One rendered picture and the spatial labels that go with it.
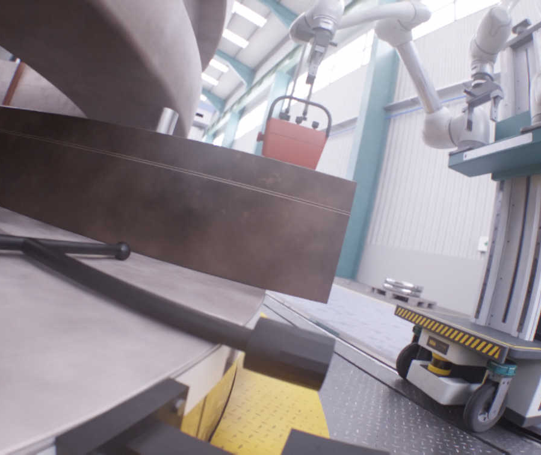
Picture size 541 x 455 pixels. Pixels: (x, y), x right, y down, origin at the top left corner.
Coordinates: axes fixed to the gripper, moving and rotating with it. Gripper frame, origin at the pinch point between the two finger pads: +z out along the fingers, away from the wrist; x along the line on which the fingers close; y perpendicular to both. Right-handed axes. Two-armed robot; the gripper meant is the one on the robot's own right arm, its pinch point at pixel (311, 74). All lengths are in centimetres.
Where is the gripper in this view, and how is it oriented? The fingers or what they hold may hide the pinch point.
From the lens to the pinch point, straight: 110.9
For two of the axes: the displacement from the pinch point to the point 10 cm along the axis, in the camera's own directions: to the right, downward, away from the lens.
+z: -2.5, 9.7, -0.5
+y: 9.7, 2.5, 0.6
